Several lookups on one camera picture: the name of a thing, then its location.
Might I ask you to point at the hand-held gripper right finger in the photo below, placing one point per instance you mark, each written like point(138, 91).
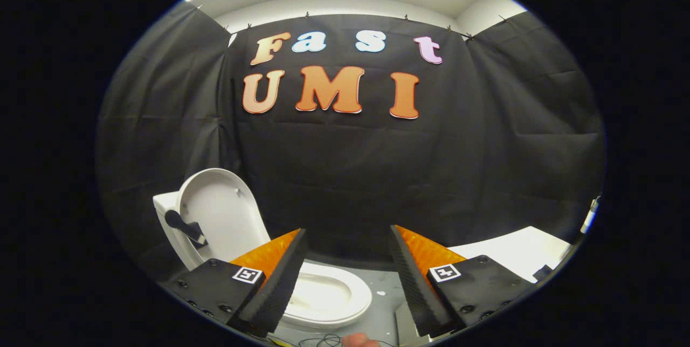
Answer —
point(415, 282)

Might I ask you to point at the flat black item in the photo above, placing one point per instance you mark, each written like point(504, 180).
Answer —
point(542, 272)

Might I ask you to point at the white ceramic toilet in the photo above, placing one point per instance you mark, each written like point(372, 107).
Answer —
point(329, 296)

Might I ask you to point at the white toilet lid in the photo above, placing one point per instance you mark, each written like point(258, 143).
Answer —
point(226, 212)

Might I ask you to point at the white drawer cabinet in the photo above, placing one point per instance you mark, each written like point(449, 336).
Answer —
point(517, 250)

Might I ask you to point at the black backdrop cloth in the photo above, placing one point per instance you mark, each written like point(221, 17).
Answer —
point(350, 174)

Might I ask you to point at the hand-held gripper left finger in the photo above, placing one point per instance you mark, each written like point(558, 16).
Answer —
point(280, 282)

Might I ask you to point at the white wall shelf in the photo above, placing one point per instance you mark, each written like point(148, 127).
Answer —
point(590, 217)

